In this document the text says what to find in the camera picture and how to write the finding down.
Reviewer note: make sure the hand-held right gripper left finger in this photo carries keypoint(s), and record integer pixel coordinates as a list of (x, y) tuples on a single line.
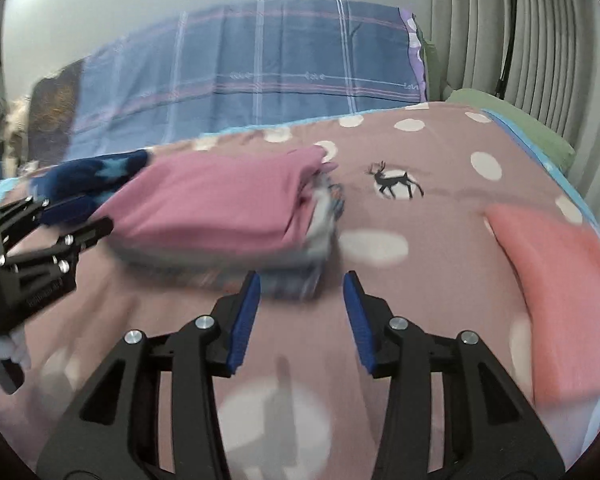
[(245, 320)]

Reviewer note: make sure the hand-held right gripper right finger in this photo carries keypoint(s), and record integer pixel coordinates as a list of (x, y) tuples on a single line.
[(357, 325)]

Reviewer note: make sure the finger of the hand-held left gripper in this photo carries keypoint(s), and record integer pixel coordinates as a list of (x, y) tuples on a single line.
[(90, 232), (25, 210)]

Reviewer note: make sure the pink long-sleeve shirt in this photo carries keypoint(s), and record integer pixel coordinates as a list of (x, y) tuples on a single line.
[(215, 200)]

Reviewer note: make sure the stack of folded grey clothes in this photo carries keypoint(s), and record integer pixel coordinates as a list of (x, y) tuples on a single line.
[(290, 282)]

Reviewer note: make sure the beige clothes heap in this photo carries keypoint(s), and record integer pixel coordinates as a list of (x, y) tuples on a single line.
[(16, 130)]

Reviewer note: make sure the person's left hand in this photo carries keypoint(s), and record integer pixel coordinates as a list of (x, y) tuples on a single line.
[(2, 347)]

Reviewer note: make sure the navy star-print fleece garment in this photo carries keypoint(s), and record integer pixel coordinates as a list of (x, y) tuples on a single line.
[(100, 170)]

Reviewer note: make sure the dark tree-print pillow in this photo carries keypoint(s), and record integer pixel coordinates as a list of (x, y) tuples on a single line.
[(55, 110)]

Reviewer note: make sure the folded salmon garment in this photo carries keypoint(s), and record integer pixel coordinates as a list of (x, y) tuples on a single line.
[(555, 285)]

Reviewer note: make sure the blue plaid pillow cover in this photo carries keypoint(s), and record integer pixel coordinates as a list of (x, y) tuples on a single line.
[(260, 60)]

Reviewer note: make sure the green pillow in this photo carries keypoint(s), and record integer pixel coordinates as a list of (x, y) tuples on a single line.
[(510, 115)]

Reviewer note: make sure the purple dotted pillow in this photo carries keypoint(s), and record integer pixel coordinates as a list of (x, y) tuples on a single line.
[(413, 55)]

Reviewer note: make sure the black floor lamp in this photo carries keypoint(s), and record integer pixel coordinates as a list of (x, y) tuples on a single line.
[(505, 60)]

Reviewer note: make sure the grey curtain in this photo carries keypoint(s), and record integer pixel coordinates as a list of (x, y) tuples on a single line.
[(555, 35)]

